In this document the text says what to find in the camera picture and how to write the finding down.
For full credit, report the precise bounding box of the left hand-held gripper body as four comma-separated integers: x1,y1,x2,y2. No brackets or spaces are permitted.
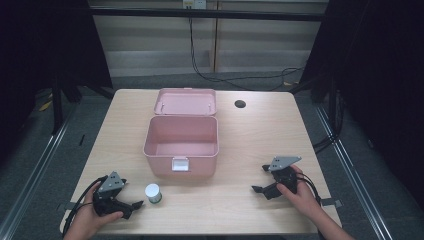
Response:
92,170,135,220

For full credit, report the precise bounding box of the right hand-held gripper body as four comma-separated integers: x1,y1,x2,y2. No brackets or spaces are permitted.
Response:
263,155,303,201

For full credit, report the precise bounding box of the small white-capped glass jar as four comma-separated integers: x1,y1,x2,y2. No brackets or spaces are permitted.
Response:
144,183,164,205

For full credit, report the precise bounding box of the pink plastic storage box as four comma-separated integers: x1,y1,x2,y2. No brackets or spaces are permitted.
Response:
142,87,220,178

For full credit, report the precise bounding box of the person's right hand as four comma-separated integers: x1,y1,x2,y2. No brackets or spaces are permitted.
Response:
276,165,325,222

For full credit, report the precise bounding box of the person's left hand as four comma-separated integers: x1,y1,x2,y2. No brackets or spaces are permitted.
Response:
71,182,124,234

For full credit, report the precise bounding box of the black metal stand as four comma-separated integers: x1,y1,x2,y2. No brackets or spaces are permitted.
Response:
327,76,338,136
50,78,65,136

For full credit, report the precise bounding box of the yellow floor tape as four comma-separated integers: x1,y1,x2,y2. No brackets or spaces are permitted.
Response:
38,99,54,113

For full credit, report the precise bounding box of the black curtain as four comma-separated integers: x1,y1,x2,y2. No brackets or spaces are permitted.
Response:
0,0,113,164
299,0,424,204

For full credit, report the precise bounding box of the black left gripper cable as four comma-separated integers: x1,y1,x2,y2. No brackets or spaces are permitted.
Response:
61,175,109,238

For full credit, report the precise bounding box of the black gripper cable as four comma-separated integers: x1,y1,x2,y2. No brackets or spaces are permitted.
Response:
61,175,109,238
296,172,324,206

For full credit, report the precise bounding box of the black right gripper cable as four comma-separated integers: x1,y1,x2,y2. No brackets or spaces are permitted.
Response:
296,172,324,206

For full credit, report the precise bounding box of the black floor cable bundle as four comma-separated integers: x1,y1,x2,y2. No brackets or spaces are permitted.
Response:
312,89,345,152

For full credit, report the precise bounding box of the aluminium floor rail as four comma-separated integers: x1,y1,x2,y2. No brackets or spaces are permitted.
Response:
314,104,396,240
0,103,77,240

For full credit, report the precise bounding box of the black wall cable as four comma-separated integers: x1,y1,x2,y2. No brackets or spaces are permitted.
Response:
188,17,305,92

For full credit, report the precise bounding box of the black horizontal frame bar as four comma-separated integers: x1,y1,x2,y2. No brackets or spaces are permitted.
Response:
88,7,329,23

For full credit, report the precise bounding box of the white wall outlet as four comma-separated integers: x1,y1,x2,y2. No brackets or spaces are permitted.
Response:
182,0,208,10

